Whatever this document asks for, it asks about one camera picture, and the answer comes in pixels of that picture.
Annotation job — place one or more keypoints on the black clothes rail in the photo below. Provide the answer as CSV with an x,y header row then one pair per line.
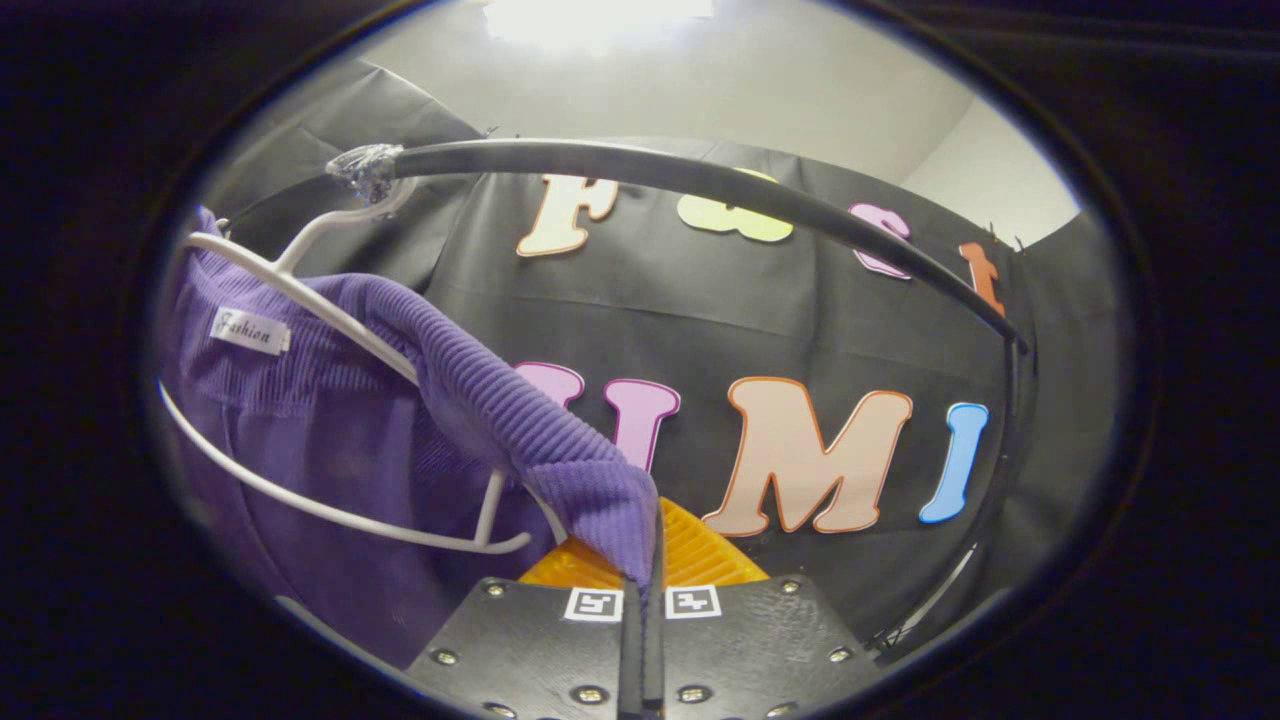
x,y
650,168

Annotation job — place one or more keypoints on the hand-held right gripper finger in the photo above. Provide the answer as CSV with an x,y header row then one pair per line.
x,y
630,670
653,660

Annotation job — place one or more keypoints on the white hanger with taped hook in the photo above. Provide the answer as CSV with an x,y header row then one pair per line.
x,y
488,505

